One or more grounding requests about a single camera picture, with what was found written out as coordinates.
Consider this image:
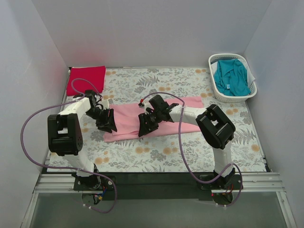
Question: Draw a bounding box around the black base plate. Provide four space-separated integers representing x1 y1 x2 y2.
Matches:
72 172 243 204

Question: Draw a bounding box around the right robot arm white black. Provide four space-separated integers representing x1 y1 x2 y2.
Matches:
138 93 236 190

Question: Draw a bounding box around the floral table mat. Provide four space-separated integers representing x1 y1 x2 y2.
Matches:
46 68 267 173

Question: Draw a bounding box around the pink t shirt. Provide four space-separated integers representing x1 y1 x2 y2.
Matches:
103 96 204 143

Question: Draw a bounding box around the white laundry basket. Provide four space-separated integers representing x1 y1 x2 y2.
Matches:
209 53 257 103

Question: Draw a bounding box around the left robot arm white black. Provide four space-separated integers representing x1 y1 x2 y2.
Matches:
47 90 117 190

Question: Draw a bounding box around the teal t shirt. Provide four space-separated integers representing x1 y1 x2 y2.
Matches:
213 59 251 96

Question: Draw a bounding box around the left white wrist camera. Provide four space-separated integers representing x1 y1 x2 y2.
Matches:
98 99 113 110

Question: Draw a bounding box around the aluminium frame rail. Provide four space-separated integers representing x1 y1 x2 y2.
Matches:
21 172 296 228

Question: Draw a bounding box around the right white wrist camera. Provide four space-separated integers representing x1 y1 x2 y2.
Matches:
138 99 153 114

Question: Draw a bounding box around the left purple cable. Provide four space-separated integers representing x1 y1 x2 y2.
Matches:
20 78 118 213

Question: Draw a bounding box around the folded red t shirt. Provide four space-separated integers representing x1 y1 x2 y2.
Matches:
66 66 106 96

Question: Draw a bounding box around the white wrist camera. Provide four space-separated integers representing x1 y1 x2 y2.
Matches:
98 99 113 110
138 99 153 114

